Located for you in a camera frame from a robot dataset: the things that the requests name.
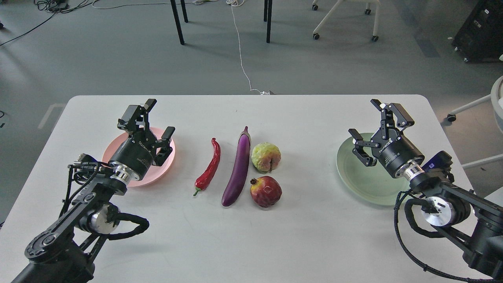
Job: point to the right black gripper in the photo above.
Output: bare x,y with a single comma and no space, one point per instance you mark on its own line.
389,146

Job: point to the red pomegranate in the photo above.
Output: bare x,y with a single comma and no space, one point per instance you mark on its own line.
265,191

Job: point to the green custard apple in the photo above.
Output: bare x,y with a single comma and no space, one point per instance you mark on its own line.
266,157

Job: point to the white chair at right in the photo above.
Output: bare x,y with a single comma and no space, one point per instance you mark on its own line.
483,119

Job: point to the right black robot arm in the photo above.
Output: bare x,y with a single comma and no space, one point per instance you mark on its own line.
434,206

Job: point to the green plate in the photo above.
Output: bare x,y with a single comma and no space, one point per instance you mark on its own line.
371,184

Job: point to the purple eggplant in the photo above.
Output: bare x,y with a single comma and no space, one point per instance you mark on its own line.
240,170

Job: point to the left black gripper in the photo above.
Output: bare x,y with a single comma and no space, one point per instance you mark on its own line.
142,148

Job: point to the black equipment case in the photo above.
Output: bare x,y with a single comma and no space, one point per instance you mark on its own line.
480,37

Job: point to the pink plate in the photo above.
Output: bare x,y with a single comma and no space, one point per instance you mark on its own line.
153,174

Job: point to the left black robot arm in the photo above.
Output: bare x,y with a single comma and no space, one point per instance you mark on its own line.
65,252

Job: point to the black table legs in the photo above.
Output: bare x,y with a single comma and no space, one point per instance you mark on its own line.
267,16

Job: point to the red chili pepper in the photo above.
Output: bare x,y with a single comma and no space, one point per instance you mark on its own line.
203,181

